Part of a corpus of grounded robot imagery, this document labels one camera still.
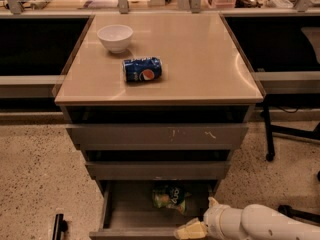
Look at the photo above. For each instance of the black caster foot right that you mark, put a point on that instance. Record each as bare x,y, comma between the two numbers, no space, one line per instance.
291,213

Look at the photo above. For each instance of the blue pepsi can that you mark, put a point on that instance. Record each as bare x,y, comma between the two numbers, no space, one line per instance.
141,70

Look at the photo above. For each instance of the black object on floor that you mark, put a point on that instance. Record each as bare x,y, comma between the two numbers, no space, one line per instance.
60,227

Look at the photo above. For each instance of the black chair leg with caster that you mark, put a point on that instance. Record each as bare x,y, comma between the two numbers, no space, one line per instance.
271,129

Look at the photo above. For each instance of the grey drawer cabinet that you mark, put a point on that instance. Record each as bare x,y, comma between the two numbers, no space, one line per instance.
158,97

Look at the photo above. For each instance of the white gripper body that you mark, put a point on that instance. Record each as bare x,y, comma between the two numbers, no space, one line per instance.
213,218

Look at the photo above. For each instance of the middle grey drawer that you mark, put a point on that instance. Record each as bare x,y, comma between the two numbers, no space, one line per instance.
158,164

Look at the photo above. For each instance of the bottom grey drawer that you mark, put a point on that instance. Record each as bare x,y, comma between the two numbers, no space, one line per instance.
129,214

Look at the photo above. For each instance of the green rice chip bag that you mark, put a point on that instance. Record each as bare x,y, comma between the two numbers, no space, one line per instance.
171,197

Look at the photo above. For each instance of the grey drawer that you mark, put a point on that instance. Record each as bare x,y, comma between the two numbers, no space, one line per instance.
157,127
158,164
129,214

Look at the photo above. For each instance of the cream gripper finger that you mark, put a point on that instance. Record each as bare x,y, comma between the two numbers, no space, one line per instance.
194,229

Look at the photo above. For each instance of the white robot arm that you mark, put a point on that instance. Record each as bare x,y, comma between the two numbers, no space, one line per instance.
254,222

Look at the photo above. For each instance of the white ceramic bowl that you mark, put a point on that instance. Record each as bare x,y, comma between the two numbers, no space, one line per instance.
115,38

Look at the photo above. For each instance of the top grey drawer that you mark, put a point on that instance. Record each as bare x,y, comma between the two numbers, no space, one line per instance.
157,127

